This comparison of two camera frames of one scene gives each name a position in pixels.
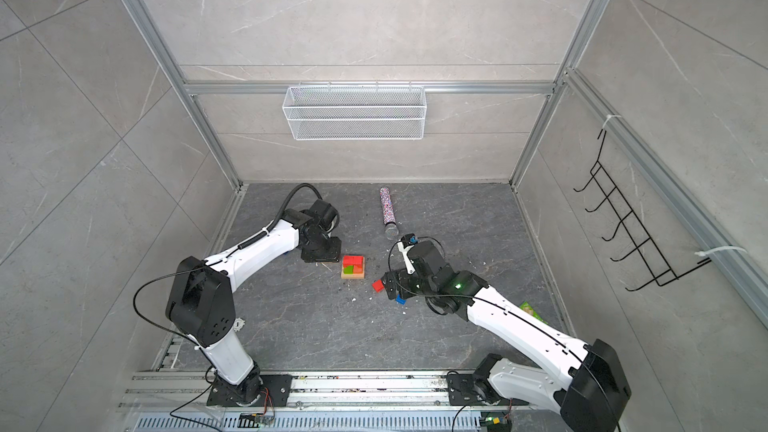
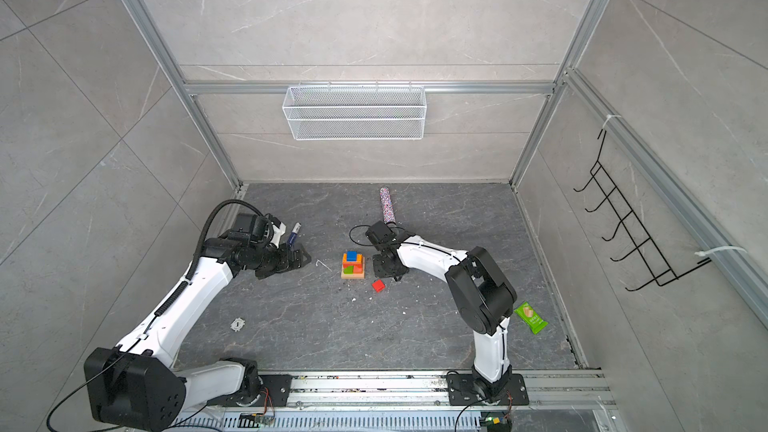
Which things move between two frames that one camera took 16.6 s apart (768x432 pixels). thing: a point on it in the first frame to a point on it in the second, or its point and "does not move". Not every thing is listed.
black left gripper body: (325, 249) to (278, 260)
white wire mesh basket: (354, 113) does not move
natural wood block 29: (352, 276) does not move
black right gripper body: (410, 284) to (381, 268)
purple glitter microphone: (391, 229) does not move
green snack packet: (526, 307) does not move
